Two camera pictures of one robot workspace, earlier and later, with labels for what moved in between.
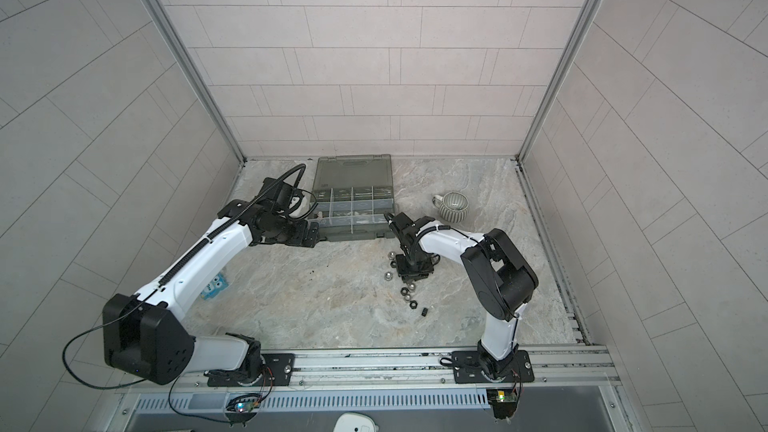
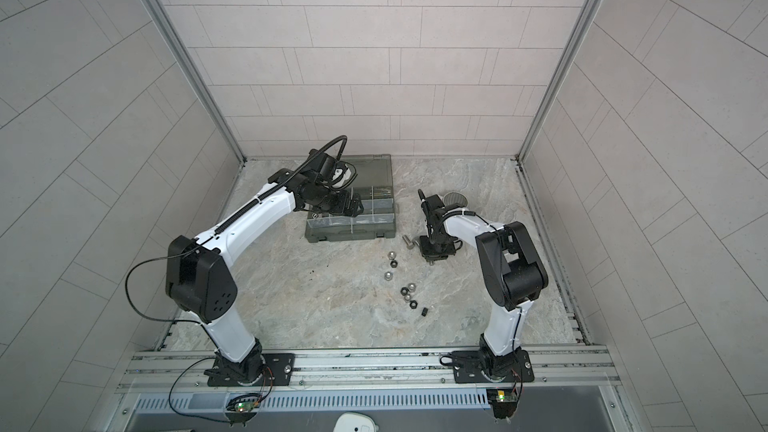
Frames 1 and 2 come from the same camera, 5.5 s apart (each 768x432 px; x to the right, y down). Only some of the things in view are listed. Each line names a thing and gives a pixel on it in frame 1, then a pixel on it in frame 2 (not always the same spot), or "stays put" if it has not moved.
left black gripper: [302, 237] to [342, 208]
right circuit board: [504, 402] stays put
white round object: [355, 422] stays put
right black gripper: [404, 273] to [428, 254]
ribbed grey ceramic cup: [453, 206] stays put
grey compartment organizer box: [354, 193] stays put
